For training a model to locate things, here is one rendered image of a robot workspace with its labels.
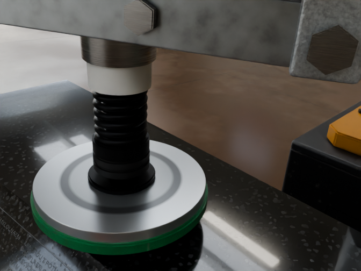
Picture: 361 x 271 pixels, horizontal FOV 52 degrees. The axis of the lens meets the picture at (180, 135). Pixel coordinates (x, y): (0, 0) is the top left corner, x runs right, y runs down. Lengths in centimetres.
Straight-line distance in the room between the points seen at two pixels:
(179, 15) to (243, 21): 5
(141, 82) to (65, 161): 18
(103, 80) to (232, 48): 14
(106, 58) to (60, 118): 42
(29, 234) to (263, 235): 30
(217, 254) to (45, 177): 23
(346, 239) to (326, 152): 46
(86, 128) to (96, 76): 35
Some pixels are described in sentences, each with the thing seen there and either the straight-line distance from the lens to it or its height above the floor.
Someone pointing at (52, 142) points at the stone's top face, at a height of 84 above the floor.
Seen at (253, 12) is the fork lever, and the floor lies 112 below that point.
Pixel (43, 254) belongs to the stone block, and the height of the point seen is 82.
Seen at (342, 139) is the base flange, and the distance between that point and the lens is 99.
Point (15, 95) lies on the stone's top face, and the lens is 93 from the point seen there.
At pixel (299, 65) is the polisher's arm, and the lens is 29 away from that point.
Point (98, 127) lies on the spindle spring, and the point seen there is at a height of 97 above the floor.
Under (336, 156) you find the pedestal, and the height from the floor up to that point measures 74.
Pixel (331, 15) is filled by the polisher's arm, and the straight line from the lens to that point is 28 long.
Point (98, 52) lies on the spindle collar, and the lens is 38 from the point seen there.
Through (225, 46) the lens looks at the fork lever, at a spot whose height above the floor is 109.
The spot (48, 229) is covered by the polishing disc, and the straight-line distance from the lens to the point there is 43.
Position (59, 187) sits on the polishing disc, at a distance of 46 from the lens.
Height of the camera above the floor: 116
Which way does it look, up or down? 26 degrees down
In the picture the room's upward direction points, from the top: 3 degrees clockwise
